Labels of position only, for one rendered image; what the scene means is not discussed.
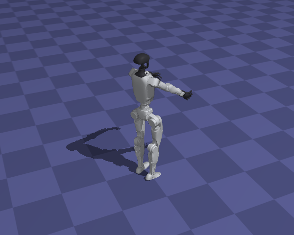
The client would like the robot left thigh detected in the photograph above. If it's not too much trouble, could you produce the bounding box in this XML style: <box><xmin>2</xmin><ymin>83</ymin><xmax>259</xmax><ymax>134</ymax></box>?
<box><xmin>130</xmin><ymin>108</ymin><xmax>145</xmax><ymax>146</ymax></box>

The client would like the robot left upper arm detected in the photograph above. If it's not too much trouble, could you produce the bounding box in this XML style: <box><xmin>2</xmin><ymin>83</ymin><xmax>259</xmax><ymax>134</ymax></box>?
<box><xmin>129</xmin><ymin>68</ymin><xmax>136</xmax><ymax>76</ymax></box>

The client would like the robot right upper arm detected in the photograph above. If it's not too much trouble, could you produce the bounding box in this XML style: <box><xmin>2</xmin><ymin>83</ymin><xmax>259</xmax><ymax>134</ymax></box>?
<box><xmin>147</xmin><ymin>77</ymin><xmax>171</xmax><ymax>92</ymax></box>

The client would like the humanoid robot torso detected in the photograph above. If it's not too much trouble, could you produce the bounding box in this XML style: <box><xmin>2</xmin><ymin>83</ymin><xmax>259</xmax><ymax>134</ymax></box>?
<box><xmin>131</xmin><ymin>69</ymin><xmax>154</xmax><ymax>121</ymax></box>

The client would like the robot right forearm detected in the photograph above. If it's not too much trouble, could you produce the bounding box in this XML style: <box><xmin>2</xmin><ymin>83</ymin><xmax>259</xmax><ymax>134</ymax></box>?
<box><xmin>168</xmin><ymin>85</ymin><xmax>185</xmax><ymax>96</ymax></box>

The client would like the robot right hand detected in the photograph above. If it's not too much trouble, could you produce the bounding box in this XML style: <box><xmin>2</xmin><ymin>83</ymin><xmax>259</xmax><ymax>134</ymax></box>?
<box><xmin>182</xmin><ymin>90</ymin><xmax>193</xmax><ymax>100</ymax></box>

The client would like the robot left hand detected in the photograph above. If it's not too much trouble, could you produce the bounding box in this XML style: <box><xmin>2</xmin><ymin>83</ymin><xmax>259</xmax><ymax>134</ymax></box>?
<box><xmin>149</xmin><ymin>71</ymin><xmax>162</xmax><ymax>80</ymax></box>

